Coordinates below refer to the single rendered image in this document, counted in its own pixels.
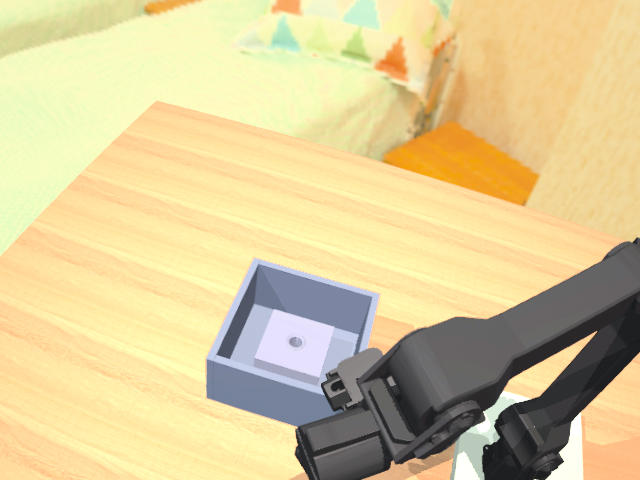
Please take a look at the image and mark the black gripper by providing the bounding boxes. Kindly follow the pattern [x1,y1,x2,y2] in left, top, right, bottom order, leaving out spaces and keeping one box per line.
[294,390,400,472]

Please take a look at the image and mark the light blue open box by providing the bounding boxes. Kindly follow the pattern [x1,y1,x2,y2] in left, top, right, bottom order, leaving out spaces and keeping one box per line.
[206,258,381,427]

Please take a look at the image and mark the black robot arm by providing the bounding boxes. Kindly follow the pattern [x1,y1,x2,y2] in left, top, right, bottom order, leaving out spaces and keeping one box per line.
[295,237,640,480]

